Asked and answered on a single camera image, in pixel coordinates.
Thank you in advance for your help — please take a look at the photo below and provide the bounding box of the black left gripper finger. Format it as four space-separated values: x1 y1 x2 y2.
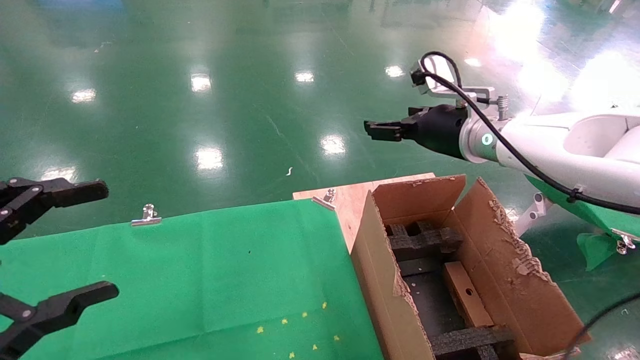
0 281 120 360
0 177 110 246

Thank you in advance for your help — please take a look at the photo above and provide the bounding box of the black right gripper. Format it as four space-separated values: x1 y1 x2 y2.
364 104 471 160

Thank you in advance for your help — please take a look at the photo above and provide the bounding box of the small brown cardboard box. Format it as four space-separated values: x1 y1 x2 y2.
442 261 495 328

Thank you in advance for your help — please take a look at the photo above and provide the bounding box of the large open cardboard carton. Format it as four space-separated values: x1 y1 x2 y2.
350 174 592 360

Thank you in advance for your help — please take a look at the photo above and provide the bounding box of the silver binder clip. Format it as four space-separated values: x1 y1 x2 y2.
131 204 162 227
312 189 337 211
611 229 637 256

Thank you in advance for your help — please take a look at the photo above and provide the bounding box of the black foam insert block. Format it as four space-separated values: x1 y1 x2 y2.
429 325 516 360
385 221 463 261

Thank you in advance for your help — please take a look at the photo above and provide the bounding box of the large green table cloth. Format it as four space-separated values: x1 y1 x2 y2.
0 199 383 360

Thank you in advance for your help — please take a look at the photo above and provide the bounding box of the green cloth side table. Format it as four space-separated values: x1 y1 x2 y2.
525 106 640 271

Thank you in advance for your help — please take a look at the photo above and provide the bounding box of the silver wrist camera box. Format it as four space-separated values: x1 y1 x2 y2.
411 54 510 121

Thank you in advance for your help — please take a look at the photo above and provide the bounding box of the black camera cable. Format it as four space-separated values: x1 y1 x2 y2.
419 51 640 215

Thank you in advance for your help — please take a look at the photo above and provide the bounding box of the black hanging cable loop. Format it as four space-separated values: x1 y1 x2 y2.
565 294 640 357

